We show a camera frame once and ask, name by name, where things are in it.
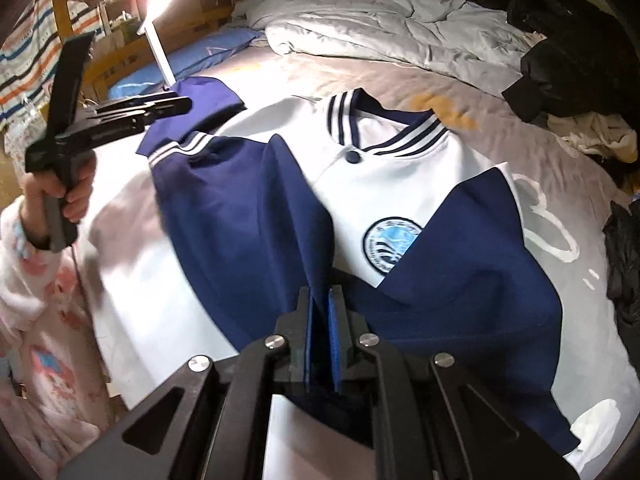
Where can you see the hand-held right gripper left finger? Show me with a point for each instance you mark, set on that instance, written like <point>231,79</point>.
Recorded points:
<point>307,340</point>

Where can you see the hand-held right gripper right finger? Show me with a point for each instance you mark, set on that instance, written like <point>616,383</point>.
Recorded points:
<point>334,345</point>

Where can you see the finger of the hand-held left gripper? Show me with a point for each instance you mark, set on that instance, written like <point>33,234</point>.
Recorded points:
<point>150,106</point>
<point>120,127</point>

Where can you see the white and navy baseball jacket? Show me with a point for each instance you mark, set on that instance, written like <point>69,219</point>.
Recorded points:
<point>240,220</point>

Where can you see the person's left forearm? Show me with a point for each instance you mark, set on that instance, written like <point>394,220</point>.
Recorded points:
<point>25,270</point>

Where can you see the black clothes pile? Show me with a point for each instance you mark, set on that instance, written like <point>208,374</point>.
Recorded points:
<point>622,250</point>

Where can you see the person's left hand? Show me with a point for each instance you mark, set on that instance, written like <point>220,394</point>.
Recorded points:
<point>82,185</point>

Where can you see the striped cloth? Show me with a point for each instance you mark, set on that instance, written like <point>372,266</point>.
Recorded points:
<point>30,60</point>

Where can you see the white desk lamp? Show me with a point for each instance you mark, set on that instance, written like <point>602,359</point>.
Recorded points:
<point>160,55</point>

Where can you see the blue pillow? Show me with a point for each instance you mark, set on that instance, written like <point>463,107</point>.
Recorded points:
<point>210,52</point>

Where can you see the cluttered wooden shelf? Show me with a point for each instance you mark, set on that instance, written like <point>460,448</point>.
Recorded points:
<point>122,5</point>

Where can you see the grey duvet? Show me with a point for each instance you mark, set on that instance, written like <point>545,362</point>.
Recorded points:
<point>375,25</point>

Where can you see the person's fleece pajamas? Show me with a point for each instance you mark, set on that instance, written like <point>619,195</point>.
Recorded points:
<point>55,370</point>

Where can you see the beige garment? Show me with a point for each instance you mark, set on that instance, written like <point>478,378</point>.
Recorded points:
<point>595,132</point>

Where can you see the black puffer jacket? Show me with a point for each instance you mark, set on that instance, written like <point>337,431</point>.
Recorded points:
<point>560,60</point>

